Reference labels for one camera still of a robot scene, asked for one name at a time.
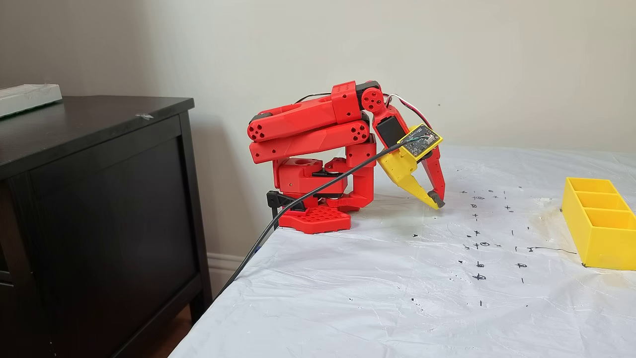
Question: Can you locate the yellow three-compartment box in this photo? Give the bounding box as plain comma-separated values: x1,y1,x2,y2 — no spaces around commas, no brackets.
561,178,636,270

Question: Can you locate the black table clamp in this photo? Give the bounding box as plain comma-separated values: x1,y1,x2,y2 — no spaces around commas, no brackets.
266,190,306,230

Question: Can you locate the white plastic table cover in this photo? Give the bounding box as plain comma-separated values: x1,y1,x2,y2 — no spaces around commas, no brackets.
166,142,636,358

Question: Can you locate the black wooden dresser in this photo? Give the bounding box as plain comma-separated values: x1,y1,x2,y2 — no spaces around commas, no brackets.
0,96,213,358

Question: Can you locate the white flat slab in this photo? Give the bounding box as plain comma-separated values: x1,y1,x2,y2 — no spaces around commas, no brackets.
0,84,64,119

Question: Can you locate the camera board on yellow mount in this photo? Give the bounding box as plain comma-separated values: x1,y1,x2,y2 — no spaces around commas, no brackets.
397,123,444,162

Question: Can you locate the red white black servo wire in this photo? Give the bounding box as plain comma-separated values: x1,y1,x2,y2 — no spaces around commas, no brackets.
384,93,435,131

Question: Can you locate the black USB cable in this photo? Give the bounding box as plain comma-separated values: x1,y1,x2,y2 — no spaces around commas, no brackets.
216,137,423,299

